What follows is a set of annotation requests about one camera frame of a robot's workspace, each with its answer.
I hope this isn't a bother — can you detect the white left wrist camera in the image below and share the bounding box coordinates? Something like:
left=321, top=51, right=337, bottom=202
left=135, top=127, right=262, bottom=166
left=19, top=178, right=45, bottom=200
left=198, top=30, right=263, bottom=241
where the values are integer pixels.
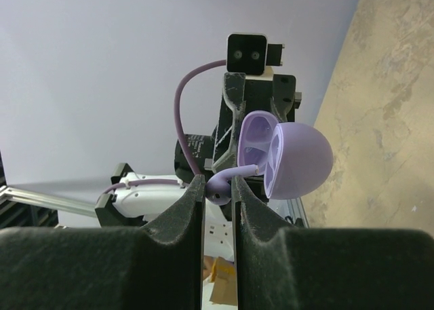
left=226, top=33, right=285, bottom=81

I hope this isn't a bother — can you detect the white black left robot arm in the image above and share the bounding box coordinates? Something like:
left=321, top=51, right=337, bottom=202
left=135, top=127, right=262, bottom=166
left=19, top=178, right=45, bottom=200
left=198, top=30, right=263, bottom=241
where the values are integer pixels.
left=96, top=73, right=301, bottom=227

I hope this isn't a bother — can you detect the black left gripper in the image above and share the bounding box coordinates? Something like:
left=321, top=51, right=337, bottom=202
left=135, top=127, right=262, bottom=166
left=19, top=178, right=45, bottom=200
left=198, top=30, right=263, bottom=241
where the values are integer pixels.
left=212, top=73, right=302, bottom=173

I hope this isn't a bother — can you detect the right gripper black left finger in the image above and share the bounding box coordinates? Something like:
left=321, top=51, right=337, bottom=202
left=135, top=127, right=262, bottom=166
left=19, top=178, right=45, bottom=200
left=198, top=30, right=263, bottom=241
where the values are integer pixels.
left=1, top=175, right=205, bottom=309

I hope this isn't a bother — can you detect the purple earbud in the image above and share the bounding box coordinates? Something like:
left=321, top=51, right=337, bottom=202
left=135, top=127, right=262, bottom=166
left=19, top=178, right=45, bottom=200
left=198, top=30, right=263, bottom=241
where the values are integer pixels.
left=205, top=164, right=259, bottom=206

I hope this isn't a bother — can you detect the aluminium table frame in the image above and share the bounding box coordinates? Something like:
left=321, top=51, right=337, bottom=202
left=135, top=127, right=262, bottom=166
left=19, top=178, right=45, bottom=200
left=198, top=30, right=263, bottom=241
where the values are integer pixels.
left=1, top=185, right=100, bottom=228

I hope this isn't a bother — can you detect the purple round earbud charging case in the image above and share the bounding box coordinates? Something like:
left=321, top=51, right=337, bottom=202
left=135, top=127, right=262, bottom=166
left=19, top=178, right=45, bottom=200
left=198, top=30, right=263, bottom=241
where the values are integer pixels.
left=237, top=111, right=333, bottom=199

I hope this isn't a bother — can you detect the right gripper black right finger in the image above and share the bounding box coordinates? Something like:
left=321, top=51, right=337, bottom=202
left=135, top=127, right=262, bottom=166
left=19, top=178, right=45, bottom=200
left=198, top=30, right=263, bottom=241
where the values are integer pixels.
left=231, top=176, right=433, bottom=309

